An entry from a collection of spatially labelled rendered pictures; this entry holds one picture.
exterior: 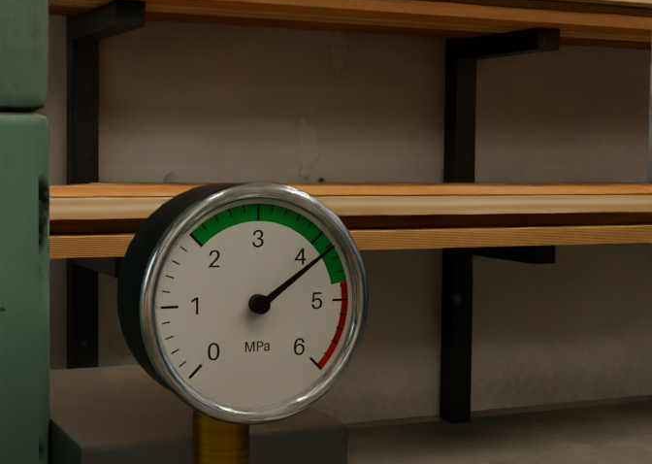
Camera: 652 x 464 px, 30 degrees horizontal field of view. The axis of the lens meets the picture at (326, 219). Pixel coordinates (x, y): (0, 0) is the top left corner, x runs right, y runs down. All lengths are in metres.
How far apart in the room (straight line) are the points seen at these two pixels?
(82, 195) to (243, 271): 2.09
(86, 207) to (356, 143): 0.96
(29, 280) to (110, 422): 0.05
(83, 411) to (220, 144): 2.59
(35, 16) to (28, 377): 0.10
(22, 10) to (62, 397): 0.12
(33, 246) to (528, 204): 2.45
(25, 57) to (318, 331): 0.12
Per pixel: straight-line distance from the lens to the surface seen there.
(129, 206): 2.38
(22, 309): 0.36
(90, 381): 0.43
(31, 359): 0.37
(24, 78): 0.36
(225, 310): 0.31
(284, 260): 0.32
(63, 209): 2.35
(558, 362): 3.49
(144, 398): 0.40
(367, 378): 3.17
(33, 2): 0.36
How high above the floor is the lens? 0.70
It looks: 3 degrees down
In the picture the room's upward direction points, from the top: 1 degrees clockwise
